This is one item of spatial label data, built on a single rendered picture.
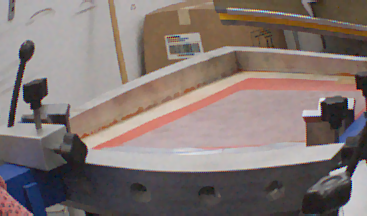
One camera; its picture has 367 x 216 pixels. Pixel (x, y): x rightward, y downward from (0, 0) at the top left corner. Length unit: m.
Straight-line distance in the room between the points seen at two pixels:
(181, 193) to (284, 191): 0.10
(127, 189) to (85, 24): 3.39
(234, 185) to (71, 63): 3.38
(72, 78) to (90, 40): 0.20
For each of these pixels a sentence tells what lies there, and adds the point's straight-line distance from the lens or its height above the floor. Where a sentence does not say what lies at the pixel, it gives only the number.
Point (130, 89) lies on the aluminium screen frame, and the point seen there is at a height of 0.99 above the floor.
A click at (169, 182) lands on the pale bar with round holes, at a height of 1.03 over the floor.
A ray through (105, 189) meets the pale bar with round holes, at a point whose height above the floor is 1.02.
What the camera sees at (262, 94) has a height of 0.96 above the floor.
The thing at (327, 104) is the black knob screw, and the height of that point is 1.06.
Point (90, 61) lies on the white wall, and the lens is 4.39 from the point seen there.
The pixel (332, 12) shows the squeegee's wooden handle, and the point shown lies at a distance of 1.60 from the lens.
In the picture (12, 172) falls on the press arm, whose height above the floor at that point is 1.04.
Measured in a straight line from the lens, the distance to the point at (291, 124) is 1.42.
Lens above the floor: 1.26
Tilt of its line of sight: 11 degrees down
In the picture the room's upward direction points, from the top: 8 degrees counter-clockwise
